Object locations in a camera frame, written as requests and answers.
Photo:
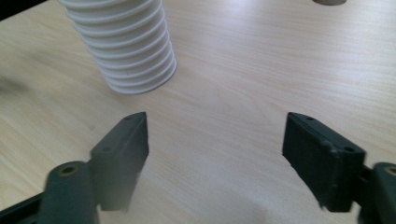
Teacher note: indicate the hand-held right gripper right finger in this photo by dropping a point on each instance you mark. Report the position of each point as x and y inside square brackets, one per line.
[323, 168]

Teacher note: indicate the stack of white paper cups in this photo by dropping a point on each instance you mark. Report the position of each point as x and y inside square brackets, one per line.
[127, 46]

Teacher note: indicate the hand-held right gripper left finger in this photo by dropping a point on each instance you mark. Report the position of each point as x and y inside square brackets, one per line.
[121, 161]

